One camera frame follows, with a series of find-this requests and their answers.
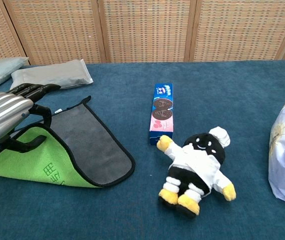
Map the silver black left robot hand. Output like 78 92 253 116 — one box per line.
0 83 62 154

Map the blue table cover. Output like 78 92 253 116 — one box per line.
0 59 285 240

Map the woven rattan folding screen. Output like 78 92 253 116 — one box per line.
0 0 285 67

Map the blue pink cookie box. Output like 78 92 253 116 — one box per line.
148 82 175 146

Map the grey and green microfibre cloth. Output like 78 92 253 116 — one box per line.
0 95 136 189

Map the grey plastic-wrapped package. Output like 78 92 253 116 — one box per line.
10 58 94 91

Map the black chef plush doll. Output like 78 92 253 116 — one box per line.
156 126 237 219

